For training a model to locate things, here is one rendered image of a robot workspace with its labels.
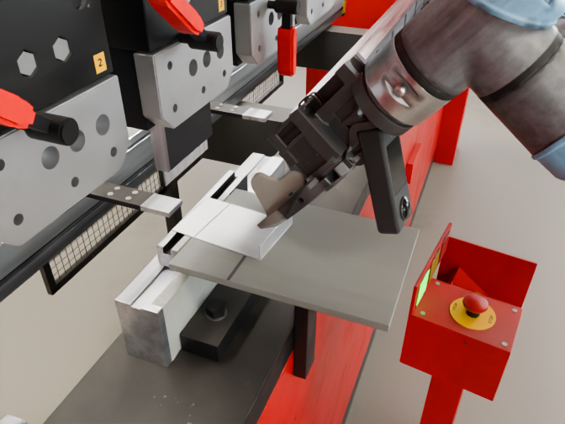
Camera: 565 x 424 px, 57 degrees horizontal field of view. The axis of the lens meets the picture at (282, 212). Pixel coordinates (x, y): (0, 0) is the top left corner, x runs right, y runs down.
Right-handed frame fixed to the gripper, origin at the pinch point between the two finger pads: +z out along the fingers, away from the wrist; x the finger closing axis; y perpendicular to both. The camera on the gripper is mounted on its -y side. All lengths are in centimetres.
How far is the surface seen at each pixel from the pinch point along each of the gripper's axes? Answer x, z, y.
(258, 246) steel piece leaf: 2.2, 4.8, -1.2
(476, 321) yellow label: -21.1, 4.9, -35.4
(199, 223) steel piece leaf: 1.6, 10.7, 5.8
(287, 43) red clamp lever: -14.3, -7.3, 14.9
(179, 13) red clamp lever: 10.5, -16.3, 18.7
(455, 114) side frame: -215, 66, -39
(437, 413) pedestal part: -25, 29, -53
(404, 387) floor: -65, 74, -75
